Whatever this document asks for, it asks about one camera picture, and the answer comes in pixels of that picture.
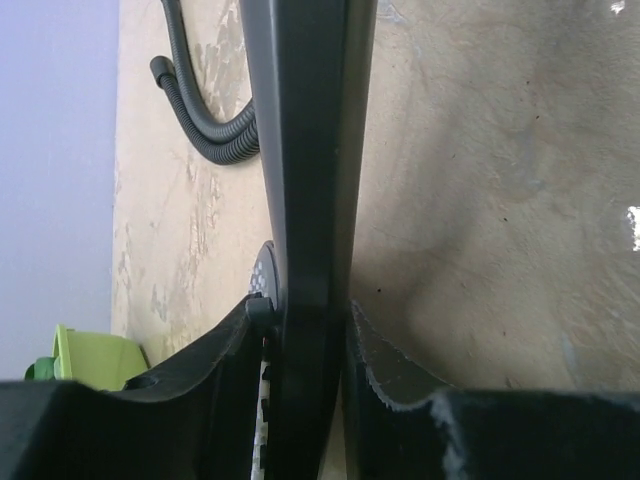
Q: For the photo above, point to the grey shower head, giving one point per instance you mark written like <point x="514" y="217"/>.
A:
<point x="309" y="65"/>

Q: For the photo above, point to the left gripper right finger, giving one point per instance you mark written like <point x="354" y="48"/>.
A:
<point x="401" y="422"/>

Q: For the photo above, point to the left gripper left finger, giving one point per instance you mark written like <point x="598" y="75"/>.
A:
<point x="190" y="417"/>

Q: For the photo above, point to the green plastic tray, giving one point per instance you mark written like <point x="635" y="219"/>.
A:
<point x="99" y="360"/>

